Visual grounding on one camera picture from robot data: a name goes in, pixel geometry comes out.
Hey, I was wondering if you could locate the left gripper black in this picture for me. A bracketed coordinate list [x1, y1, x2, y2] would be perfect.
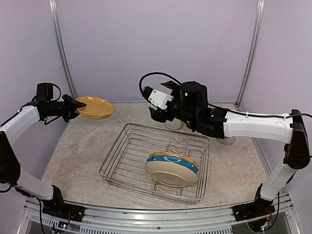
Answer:
[46, 94, 86, 122]

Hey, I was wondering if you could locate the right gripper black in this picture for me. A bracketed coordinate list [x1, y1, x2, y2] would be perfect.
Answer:
[150, 79, 197, 127]

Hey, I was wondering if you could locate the yellow oval dish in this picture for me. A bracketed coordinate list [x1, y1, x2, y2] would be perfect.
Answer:
[76, 96, 115, 120]
[149, 152, 199, 167]

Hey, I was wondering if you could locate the white ribbed mug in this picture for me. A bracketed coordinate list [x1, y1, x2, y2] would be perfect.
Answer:
[164, 119, 183, 130]

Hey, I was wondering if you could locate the blue oval dish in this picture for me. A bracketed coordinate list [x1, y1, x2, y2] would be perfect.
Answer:
[147, 155, 199, 174]

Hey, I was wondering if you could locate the white blue-rimmed bowl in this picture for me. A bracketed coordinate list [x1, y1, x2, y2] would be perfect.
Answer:
[216, 137, 236, 146]

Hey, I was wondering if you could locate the cream plate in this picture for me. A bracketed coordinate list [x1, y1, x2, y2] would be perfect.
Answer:
[144, 161, 198, 188]

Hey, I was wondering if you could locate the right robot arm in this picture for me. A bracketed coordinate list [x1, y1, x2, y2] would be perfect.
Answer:
[141, 81, 311, 216]

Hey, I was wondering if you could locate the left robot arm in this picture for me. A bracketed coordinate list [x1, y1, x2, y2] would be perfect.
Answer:
[0, 82, 86, 217]

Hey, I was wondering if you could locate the right camera cable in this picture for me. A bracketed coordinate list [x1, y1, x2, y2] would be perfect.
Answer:
[138, 72, 181, 98]

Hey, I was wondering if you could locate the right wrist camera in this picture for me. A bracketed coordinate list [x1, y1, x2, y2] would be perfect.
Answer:
[142, 86, 174, 110]

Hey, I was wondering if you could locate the wire dish rack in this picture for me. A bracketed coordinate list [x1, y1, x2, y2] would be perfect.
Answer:
[99, 123, 210, 205]

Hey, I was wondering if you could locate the right frame post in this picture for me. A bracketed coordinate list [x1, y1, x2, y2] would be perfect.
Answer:
[235, 0, 265, 108]

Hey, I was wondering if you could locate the frame post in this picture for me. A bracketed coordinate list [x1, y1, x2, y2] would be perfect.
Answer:
[235, 0, 265, 108]
[48, 0, 77, 98]

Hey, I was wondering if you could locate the left frame post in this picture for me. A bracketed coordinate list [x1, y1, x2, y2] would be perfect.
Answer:
[48, 0, 77, 98]

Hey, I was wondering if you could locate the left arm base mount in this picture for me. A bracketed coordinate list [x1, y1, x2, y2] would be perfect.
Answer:
[42, 185, 85, 222]

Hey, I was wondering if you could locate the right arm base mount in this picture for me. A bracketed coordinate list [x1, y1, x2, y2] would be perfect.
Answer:
[232, 183, 275, 221]

